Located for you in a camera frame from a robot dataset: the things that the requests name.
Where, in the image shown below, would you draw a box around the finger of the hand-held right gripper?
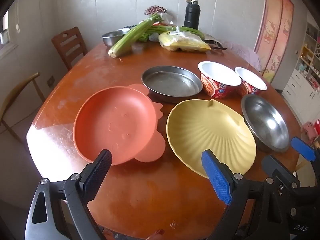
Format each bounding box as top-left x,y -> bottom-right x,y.
291,137 -> 320,170
261,155 -> 302,193

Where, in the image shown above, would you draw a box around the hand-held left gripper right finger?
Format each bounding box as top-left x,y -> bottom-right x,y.
201,149 -> 288,240

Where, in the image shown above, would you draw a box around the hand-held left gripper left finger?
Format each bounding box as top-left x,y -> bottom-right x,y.
25,149 -> 112,240

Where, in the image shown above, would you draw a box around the yellow shell-shaped plate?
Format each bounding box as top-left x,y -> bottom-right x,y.
166,99 -> 257,179

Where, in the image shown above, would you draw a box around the stainless steel bowl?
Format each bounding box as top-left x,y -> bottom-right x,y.
241,94 -> 291,153

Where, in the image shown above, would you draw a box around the orange plate with ears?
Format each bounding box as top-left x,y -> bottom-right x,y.
73,84 -> 166,166

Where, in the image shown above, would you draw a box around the red paper noodle bowl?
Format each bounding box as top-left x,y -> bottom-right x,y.
198,61 -> 242,99
234,67 -> 267,97

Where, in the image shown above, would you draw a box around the round metal pan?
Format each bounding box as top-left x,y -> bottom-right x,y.
141,66 -> 203,104

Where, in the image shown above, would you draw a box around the pink toy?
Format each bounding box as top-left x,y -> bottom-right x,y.
303,121 -> 320,141

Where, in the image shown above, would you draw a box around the white cabinet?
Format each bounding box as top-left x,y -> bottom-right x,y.
281,22 -> 320,120

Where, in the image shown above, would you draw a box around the pale purple cloth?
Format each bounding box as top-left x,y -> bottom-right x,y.
220,41 -> 262,73

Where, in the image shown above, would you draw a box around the bentwood chair with dark seat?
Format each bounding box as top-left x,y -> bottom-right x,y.
0,72 -> 45,143

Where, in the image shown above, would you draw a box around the pink cartoon curtain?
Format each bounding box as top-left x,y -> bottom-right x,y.
254,0 -> 294,83

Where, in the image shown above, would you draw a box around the brown wooden slat chair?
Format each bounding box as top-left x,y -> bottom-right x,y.
51,27 -> 88,71

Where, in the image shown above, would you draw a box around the black tool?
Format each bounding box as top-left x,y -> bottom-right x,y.
204,39 -> 227,50

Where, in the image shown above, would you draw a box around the stainless steel basin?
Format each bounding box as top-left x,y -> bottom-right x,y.
101,29 -> 133,47

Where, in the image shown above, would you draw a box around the clear bag of yellow noodles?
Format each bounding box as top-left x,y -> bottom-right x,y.
158,27 -> 212,53

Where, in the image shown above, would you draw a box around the celery bunch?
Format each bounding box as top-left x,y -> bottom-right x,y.
144,24 -> 205,42
108,14 -> 163,57

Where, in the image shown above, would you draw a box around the black thermos bottle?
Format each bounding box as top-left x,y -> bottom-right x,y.
184,0 -> 200,30

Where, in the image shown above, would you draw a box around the dried lotus pods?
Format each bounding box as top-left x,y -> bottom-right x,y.
144,5 -> 167,15

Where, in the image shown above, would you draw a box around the window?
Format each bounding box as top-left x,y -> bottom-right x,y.
0,10 -> 10,46

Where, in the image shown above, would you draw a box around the white pull cord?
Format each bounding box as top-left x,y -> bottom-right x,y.
14,0 -> 20,32

